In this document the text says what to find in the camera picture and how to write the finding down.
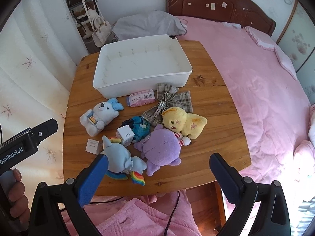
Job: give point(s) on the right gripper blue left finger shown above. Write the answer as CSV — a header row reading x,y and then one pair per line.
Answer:
x,y
89,179

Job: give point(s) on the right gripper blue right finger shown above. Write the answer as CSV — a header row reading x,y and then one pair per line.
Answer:
x,y
228,178

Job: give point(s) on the blue rainbow pony plush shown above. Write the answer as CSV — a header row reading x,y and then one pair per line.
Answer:
x,y
122,164

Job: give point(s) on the small white box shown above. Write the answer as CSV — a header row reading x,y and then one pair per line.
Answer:
x,y
94,146

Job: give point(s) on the white medicine box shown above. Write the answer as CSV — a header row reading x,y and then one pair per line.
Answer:
x,y
126,134

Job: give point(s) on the white bear plush blue bow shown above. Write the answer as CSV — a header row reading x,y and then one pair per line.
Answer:
x,y
96,119

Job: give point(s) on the purple plush toy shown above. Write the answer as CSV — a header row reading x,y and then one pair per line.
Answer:
x,y
161,147

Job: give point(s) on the yellow plush toy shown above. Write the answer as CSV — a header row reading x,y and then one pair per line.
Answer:
x,y
178,120

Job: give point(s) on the plaid bow hair clip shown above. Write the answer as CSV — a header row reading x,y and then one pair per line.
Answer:
x,y
167,96

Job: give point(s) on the pink tissue packet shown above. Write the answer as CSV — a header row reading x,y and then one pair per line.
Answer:
x,y
141,98

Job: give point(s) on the person's left hand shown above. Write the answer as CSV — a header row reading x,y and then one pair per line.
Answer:
x,y
17,196

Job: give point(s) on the wooden table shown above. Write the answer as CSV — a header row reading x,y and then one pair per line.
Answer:
x,y
210,98

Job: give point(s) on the pink bed quilt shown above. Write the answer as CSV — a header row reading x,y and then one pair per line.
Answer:
x,y
273,108

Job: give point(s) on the white floral curtain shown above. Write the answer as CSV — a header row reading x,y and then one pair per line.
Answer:
x,y
40,51

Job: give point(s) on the white plastic storage bin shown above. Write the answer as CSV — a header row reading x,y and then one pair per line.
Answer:
x,y
129,66

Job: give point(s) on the pink pillow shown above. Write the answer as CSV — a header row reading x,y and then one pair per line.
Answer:
x,y
264,41

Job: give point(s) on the white handbag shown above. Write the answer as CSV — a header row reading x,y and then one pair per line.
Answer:
x,y
102,30

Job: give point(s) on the cow pattern plush bag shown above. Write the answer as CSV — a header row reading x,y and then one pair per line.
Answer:
x,y
82,22

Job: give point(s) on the grey cloth cover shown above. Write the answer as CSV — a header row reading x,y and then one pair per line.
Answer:
x,y
148,24

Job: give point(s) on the dark wooden headboard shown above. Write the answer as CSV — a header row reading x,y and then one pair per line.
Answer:
x,y
244,12

